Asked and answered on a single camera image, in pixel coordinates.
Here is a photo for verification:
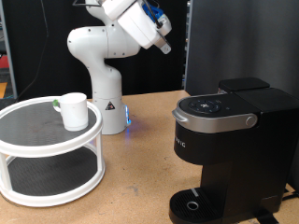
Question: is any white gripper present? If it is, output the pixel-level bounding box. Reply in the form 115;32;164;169
102;0;173;56

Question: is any white mug green-marked handle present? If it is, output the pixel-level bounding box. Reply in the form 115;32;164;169
51;91;90;133

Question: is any black Keurig coffee machine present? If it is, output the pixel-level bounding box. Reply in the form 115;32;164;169
168;77;299;224

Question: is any black backdrop curtain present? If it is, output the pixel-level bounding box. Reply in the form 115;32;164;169
3;0;188;101

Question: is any dark grey partition panel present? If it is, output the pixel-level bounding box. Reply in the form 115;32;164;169
183;0;299;101

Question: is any white two-tier turntable shelf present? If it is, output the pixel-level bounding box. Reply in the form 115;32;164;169
0;95;107;208

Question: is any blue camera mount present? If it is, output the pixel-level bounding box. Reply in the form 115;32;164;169
141;3;165;22

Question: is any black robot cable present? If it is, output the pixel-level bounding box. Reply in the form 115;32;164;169
13;0;172;101

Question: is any grey metal shelf post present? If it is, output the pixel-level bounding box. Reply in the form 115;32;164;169
0;0;18;99

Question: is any black power cord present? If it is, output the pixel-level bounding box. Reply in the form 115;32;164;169
281;186;299;203

